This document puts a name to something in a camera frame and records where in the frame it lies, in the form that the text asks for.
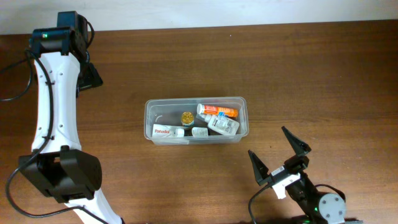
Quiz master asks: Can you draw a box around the dark bottle white cap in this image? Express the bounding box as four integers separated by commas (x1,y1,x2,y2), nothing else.
175,127,209,138

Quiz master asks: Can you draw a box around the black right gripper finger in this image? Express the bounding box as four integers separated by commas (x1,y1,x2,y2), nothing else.
248,150,269,186
282,126,312,156

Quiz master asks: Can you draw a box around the white Panadol medicine box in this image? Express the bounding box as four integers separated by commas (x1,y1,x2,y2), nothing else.
152,124,185,138

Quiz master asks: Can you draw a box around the orange tube white cap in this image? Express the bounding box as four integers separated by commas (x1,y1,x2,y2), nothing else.
197,104,239,118

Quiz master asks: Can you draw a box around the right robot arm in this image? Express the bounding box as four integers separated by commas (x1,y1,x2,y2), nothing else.
248,126,346,223

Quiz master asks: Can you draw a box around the white spray bottle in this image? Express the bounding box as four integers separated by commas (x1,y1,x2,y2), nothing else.
197,114,240,136

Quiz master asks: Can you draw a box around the small gold-lidded jar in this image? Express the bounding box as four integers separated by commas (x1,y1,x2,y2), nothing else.
180,111,195,129

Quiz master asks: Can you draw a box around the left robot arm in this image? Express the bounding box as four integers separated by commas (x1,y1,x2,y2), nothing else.
19,11,123,223

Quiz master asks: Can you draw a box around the clear plastic container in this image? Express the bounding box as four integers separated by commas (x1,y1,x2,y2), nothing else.
144,96,249,145

